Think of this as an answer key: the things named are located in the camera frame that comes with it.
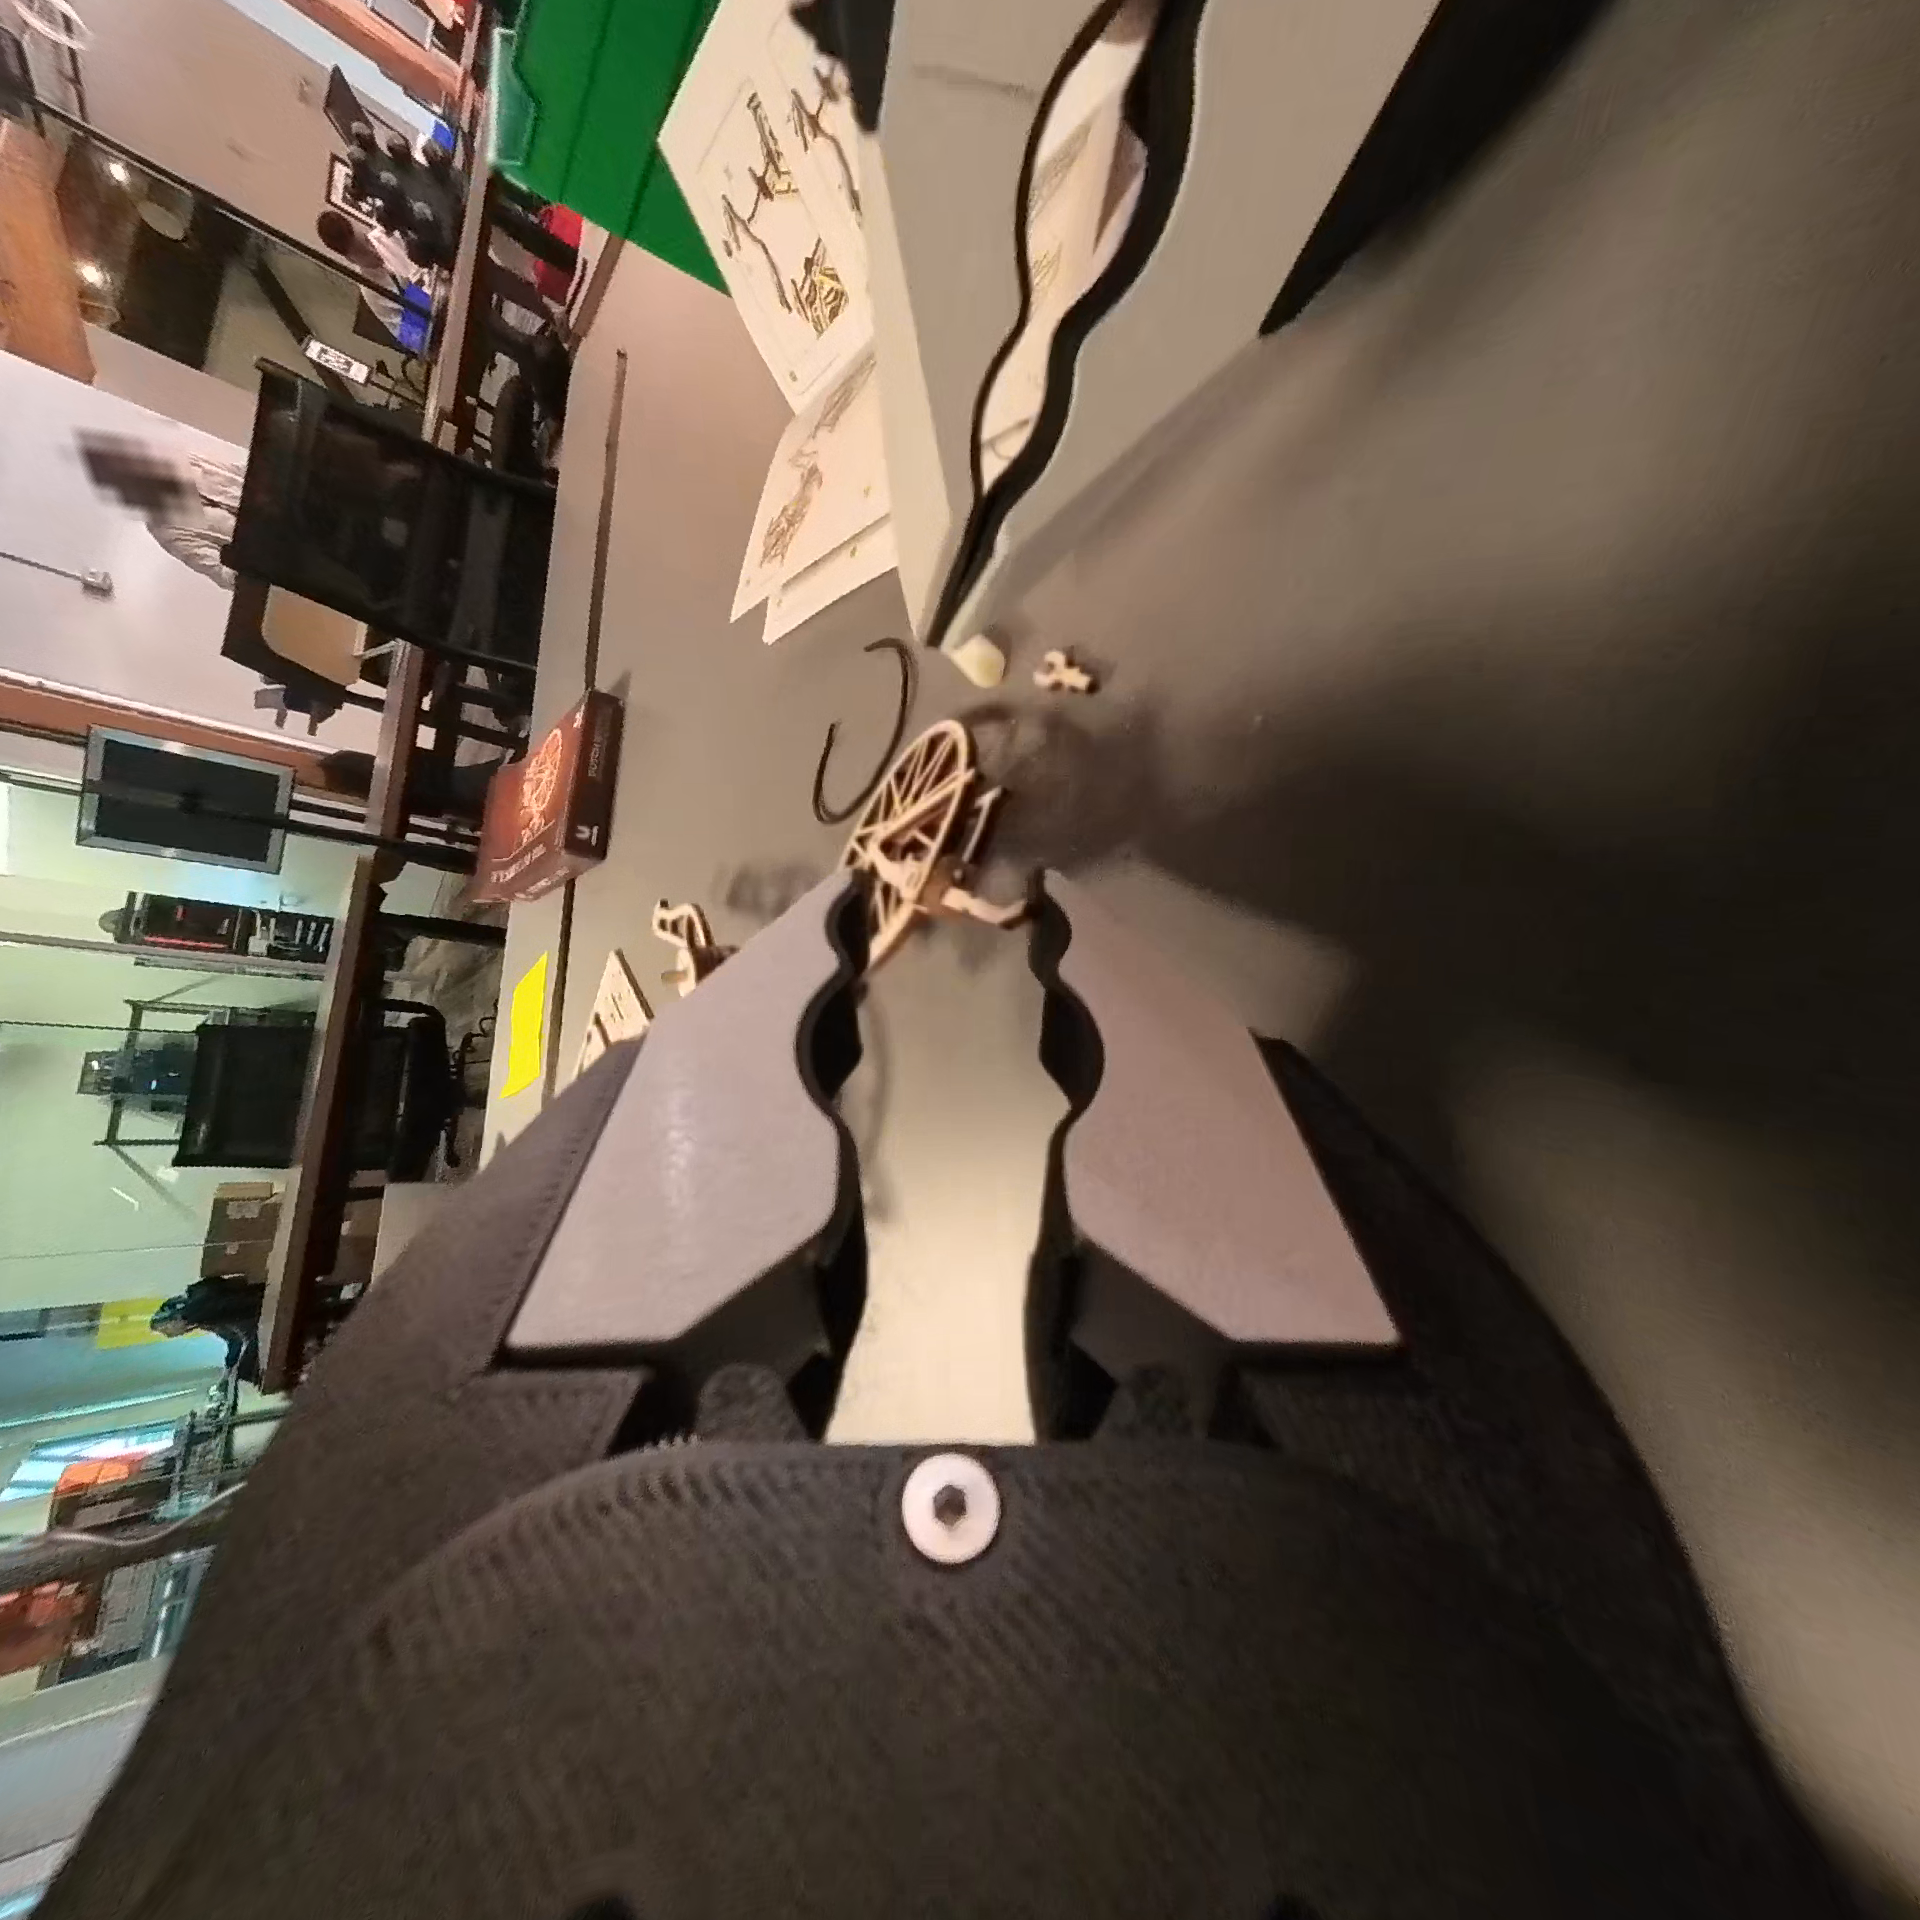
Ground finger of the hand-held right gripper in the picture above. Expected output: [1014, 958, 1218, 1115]
[927, 0, 1204, 646]
[865, 0, 1124, 650]

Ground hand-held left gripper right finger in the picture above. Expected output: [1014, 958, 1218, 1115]
[1026, 872, 1407, 1362]

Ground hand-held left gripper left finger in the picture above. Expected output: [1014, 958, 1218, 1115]
[498, 873, 876, 1362]

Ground wooden spoked wheel with fork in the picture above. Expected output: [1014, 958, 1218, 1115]
[838, 715, 1041, 964]

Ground wooden parts sheet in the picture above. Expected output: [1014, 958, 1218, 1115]
[577, 950, 657, 1077]

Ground dark model kit box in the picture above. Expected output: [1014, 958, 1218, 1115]
[466, 691, 631, 905]

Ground white instruction booklet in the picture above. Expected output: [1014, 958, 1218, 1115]
[657, 0, 906, 646]

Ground green stacked plastic bins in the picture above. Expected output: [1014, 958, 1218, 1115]
[486, 0, 732, 290]

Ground black office chair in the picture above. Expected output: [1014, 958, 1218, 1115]
[220, 357, 562, 724]

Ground black rubber ring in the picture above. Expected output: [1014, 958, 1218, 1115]
[813, 635, 922, 828]

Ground dark wall monitor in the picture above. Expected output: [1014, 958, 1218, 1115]
[79, 728, 297, 875]

